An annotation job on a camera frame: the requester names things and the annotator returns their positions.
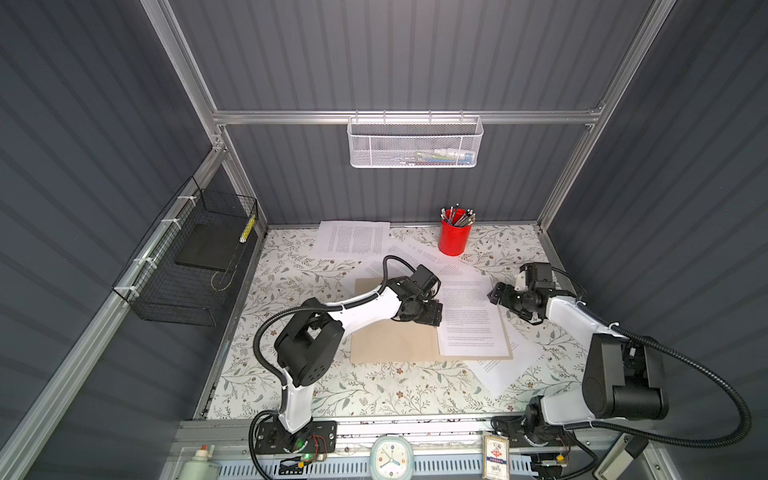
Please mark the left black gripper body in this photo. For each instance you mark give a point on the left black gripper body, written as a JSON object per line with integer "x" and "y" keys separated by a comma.
{"x": 417, "y": 302}

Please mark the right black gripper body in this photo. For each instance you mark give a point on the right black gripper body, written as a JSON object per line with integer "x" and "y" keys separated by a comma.
{"x": 518, "y": 302}

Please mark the brown kraft paper folder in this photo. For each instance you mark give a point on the brown kraft paper folder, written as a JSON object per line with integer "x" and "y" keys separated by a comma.
{"x": 395, "y": 342}

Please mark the printed paper sheet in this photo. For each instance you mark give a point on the printed paper sheet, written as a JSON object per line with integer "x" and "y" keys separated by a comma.
{"x": 351, "y": 240}
{"x": 471, "y": 326}

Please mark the large front printed sheet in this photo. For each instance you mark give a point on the large front printed sheet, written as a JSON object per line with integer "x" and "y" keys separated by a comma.
{"x": 497, "y": 376}

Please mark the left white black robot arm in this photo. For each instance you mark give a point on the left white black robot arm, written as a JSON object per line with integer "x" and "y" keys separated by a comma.
{"x": 306, "y": 347}

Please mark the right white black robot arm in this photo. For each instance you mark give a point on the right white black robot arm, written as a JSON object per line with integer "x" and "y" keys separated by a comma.
{"x": 622, "y": 377}

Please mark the red pen cup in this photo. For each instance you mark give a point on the red pen cup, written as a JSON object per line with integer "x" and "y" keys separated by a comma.
{"x": 456, "y": 227}

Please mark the white desk clock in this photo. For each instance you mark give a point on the white desk clock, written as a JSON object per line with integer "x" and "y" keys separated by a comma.
{"x": 391, "y": 458}

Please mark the small card box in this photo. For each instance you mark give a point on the small card box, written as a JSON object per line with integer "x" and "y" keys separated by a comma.
{"x": 495, "y": 453}

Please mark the black white stapler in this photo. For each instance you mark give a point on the black white stapler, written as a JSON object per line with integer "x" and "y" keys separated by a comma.
{"x": 624, "y": 451}

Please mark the yellow marker in basket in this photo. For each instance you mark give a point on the yellow marker in basket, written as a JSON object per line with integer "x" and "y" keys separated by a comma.
{"x": 248, "y": 228}

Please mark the black notebook in basket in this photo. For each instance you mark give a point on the black notebook in basket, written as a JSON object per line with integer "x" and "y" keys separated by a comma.
{"x": 210, "y": 247}

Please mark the white glue bottle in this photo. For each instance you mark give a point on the white glue bottle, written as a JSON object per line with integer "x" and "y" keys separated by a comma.
{"x": 200, "y": 466}

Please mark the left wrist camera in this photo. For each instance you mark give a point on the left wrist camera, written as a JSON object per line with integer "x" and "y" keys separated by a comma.
{"x": 425, "y": 282}

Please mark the white wire mesh basket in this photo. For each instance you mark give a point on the white wire mesh basket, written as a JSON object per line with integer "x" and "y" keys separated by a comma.
{"x": 416, "y": 143}

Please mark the black wire basket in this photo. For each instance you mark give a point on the black wire basket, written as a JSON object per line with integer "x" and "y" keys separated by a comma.
{"x": 189, "y": 270}

